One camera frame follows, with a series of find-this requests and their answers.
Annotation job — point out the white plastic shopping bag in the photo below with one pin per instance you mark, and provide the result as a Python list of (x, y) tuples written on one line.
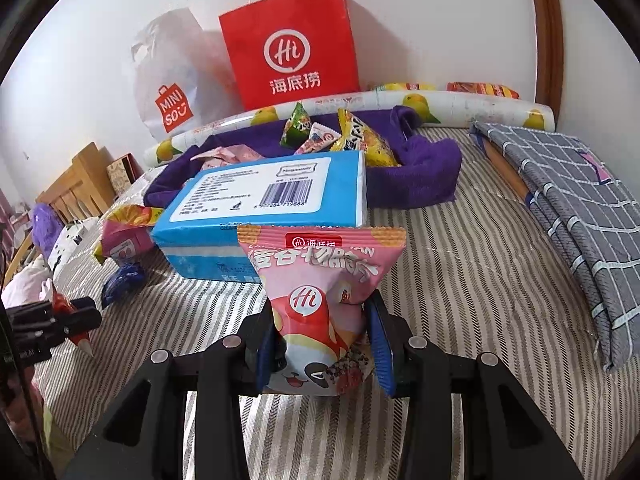
[(170, 75)]

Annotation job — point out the small white red snack packet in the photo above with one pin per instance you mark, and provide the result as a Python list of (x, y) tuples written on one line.
[(320, 141)]

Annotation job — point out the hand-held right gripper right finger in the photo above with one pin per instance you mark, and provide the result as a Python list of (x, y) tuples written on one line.
[(382, 360)]

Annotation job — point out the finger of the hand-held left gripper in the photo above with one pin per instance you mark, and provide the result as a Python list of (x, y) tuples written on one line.
[(30, 312), (82, 320)]

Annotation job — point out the yellow red snack packet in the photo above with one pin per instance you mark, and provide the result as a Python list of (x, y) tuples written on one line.
[(400, 87)]

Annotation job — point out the white black-spotted bag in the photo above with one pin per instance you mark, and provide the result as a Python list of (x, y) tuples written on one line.
[(75, 245)]

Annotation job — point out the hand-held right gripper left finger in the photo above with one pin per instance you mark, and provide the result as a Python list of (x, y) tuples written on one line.
[(264, 360)]

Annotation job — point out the red paper bag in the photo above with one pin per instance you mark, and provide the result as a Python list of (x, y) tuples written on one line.
[(290, 25)]

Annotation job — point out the striped quilt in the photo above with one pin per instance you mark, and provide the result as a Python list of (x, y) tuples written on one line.
[(475, 285)]

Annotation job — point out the grey checked cloth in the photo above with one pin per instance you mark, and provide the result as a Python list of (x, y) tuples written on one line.
[(570, 195)]

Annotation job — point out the red silver snack packet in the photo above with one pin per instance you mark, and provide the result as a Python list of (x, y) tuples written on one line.
[(80, 345)]

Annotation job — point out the purple towel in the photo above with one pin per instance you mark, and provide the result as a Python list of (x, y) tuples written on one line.
[(425, 170)]

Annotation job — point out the wooden door frame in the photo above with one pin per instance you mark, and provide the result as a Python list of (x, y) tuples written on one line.
[(545, 35)]

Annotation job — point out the pink red-logo snack packet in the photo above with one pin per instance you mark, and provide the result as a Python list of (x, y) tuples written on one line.
[(310, 280)]

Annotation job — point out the pink yellow snack packet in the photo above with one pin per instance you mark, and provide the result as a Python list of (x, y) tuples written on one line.
[(125, 245)]

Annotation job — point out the kraft printed box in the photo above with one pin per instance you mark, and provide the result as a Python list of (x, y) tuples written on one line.
[(121, 174)]

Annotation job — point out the wooden headboard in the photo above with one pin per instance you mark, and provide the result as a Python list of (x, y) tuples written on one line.
[(75, 180)]

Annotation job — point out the lemon print roll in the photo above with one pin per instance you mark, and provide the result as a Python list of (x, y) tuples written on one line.
[(475, 107)]

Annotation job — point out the pale pink packet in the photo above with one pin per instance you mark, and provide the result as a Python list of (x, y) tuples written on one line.
[(220, 156)]

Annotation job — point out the green snack packet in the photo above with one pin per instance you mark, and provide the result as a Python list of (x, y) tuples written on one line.
[(296, 127)]

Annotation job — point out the blue carton box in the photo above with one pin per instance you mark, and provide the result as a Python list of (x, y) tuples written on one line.
[(225, 235)]

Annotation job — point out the small blue snack packet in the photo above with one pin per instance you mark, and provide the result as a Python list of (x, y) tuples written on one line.
[(122, 282)]

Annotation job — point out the orange snack packet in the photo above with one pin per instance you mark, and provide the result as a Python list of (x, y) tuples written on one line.
[(482, 90)]

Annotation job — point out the pink cloth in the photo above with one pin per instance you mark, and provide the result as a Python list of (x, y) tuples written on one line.
[(25, 282)]

